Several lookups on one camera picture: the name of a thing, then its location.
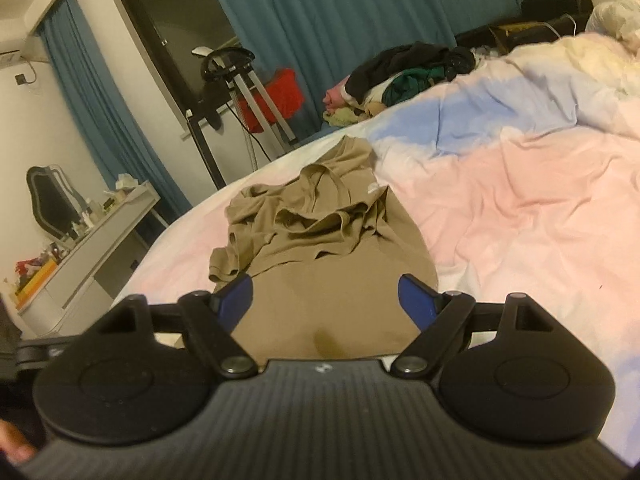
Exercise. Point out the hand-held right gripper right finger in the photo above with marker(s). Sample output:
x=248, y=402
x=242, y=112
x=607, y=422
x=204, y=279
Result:
x=415, y=297

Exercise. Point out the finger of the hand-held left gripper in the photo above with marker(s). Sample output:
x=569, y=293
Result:
x=45, y=349

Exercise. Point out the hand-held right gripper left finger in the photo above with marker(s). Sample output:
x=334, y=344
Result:
x=237, y=295

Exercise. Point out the tan printed t-shirt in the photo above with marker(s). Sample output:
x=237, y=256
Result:
x=325, y=285

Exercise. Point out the person's left hand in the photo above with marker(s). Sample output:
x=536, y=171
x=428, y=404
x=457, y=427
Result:
x=15, y=442

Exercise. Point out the orange box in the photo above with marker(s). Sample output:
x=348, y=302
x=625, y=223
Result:
x=37, y=280

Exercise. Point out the red packet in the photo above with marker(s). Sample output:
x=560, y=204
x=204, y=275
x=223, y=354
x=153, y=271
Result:
x=27, y=264

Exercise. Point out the white dressing table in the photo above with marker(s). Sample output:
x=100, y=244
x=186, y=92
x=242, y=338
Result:
x=100, y=255

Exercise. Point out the cluster of cosmetic bottles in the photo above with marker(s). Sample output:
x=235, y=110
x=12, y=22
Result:
x=85, y=220

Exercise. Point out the black floor stand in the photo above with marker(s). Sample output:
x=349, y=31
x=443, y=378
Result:
x=207, y=155

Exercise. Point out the pastel tie-dye duvet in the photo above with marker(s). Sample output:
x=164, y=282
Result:
x=525, y=200

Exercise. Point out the wavy-framed vanity mirror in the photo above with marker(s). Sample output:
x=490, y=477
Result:
x=47, y=200

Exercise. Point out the small dark box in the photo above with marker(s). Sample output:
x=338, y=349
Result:
x=110, y=203

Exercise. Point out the white tissue box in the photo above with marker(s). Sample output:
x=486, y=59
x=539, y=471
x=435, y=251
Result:
x=125, y=182

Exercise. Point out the silver exercise machine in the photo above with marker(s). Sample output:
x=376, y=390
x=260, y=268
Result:
x=265, y=105

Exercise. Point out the yellow garment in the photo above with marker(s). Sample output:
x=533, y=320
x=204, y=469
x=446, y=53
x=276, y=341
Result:
x=345, y=117

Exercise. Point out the white garment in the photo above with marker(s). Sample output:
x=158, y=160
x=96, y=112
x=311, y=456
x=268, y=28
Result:
x=377, y=92

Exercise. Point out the green garment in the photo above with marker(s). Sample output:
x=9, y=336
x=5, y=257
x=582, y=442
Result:
x=407, y=87

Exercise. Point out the red bag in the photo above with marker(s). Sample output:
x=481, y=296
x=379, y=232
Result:
x=285, y=90

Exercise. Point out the pink garment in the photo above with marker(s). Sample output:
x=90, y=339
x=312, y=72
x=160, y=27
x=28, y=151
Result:
x=336, y=95

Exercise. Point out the black garment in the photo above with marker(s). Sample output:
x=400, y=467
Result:
x=390, y=60

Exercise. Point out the narrow blue curtain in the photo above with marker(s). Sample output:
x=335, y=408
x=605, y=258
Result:
x=95, y=90

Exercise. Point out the grey patterned cloth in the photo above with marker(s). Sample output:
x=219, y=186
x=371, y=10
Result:
x=482, y=51

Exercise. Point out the brown cardboard box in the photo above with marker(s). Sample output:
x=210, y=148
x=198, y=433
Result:
x=515, y=35

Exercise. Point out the dark window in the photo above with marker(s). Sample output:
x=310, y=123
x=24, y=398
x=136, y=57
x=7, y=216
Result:
x=165, y=20

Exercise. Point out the white air conditioner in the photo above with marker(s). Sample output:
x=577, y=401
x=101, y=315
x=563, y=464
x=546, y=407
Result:
x=10, y=59

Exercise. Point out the wide blue curtain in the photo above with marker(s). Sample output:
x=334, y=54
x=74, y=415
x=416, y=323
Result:
x=350, y=10

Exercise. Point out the black sofa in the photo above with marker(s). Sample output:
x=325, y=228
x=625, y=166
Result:
x=550, y=5

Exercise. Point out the white pillow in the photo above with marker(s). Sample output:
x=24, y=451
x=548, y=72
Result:
x=610, y=15

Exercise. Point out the small black wall socket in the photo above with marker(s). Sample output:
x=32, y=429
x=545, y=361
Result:
x=21, y=80

